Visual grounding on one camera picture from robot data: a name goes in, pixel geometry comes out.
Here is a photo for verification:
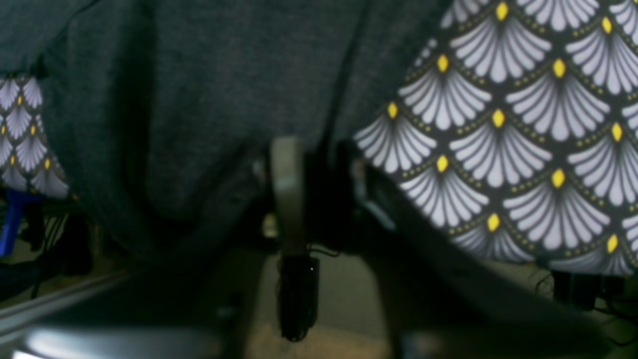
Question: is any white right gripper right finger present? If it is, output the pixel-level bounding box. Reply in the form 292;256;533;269
337;142;397;250

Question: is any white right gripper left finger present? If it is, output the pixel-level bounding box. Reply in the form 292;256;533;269
270;137;307;255

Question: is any dark grey T-shirt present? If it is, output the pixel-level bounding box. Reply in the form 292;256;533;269
1;0;452;258

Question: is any fan-patterned table cloth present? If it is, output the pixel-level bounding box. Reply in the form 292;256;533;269
0;0;638;278

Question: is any blue clamp left edge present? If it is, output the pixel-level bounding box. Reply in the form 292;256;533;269
0;189;43;256

